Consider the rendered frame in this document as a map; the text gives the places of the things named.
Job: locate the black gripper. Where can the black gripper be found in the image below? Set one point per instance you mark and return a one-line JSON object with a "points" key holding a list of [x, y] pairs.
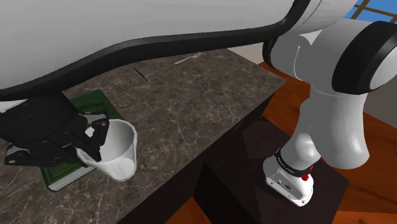
{"points": [[40, 121]]}

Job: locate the white plastic cup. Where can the white plastic cup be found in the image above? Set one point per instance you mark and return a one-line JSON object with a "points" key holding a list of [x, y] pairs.
{"points": [[119, 152]]}

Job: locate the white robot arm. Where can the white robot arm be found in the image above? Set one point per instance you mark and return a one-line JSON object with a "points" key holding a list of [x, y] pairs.
{"points": [[161, 21]]}

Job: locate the green hardcover book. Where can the green hardcover book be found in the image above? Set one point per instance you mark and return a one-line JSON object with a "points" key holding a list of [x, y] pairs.
{"points": [[93, 104]]}

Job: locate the thin black pen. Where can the thin black pen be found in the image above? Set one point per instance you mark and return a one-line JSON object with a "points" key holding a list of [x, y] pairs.
{"points": [[141, 74]]}

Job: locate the silver fork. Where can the silver fork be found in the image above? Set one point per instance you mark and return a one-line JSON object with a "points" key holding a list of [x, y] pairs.
{"points": [[186, 59]]}

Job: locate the dark robot stand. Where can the dark robot stand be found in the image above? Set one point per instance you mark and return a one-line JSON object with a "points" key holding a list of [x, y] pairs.
{"points": [[248, 180]]}

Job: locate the wooden frame window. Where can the wooden frame window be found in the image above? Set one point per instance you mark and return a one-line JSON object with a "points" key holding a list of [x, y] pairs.
{"points": [[377, 7]]}

